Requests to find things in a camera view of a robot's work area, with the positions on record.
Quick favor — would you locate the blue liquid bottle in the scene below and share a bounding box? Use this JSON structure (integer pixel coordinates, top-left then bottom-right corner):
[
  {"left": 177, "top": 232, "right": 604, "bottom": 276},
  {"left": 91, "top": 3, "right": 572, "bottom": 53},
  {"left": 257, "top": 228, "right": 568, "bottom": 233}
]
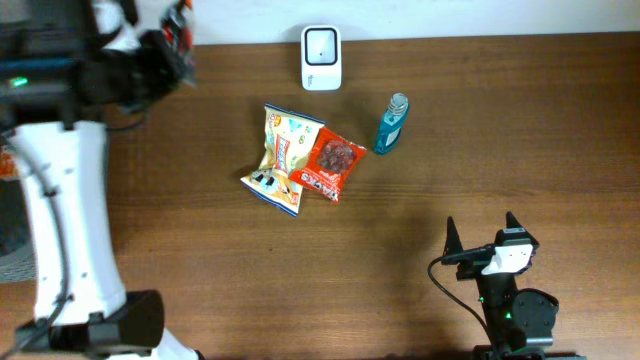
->
[{"left": 374, "top": 93, "right": 410, "bottom": 155}]

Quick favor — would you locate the red snack bag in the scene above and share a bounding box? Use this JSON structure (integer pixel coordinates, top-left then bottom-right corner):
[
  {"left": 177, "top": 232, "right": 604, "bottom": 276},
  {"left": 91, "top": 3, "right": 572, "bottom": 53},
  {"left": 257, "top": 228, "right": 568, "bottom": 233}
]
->
[{"left": 289, "top": 127, "right": 367, "bottom": 203}]

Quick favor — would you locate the yellow cookie snack bag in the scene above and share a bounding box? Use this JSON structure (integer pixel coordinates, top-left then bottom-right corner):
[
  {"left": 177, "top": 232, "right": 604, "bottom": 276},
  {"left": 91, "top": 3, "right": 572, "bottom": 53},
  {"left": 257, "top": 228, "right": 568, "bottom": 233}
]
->
[{"left": 241, "top": 103, "right": 325, "bottom": 217}]

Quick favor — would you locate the grey orange snack packet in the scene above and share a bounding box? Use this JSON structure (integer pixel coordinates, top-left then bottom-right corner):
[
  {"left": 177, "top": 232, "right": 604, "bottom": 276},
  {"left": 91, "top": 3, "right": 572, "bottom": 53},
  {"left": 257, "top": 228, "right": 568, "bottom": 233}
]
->
[{"left": 161, "top": 0, "right": 193, "bottom": 54}]

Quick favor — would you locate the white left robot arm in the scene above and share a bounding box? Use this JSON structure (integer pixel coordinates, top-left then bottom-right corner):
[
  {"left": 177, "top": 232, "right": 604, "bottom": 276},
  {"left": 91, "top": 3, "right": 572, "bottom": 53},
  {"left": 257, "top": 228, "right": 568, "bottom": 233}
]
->
[{"left": 1, "top": 0, "right": 199, "bottom": 359}]

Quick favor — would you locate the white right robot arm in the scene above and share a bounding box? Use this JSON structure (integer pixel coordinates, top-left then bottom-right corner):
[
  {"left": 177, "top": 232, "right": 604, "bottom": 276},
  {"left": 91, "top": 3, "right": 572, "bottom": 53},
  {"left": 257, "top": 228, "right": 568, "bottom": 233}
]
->
[{"left": 438, "top": 212, "right": 580, "bottom": 359}]

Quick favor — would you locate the grey plastic mesh basket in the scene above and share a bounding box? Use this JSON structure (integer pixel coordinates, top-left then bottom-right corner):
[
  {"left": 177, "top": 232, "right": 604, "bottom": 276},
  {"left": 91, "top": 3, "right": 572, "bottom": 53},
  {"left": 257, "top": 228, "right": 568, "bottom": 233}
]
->
[{"left": 0, "top": 243, "right": 37, "bottom": 284}]

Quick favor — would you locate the black right camera cable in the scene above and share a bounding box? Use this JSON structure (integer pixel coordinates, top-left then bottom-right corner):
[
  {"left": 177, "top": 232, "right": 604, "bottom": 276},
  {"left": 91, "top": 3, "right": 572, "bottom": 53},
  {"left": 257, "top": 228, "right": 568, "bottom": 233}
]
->
[{"left": 426, "top": 255, "right": 501, "bottom": 351}]

